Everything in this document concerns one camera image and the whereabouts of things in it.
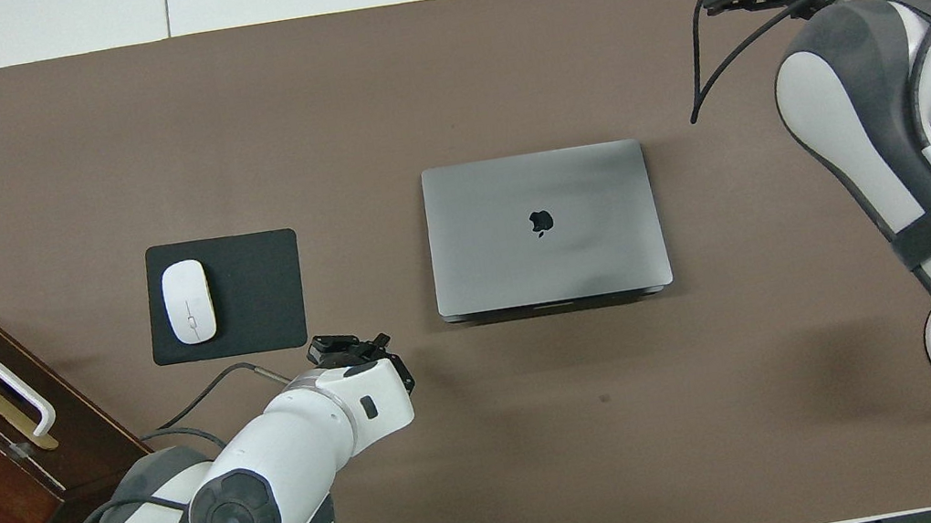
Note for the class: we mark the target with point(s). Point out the black mouse pad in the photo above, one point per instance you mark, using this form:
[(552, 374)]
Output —
[(258, 292)]

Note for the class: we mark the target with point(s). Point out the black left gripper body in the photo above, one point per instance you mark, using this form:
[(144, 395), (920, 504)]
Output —
[(336, 350)]

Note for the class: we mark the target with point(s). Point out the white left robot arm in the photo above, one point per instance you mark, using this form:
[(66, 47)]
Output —
[(307, 433)]

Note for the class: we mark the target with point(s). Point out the white computer mouse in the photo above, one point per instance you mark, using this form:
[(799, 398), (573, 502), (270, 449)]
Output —
[(187, 303)]

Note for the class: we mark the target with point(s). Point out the brown table mat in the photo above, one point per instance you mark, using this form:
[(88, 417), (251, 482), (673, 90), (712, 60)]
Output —
[(440, 90)]

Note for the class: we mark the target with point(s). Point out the grey laptop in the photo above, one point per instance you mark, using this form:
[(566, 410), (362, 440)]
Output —
[(544, 231)]

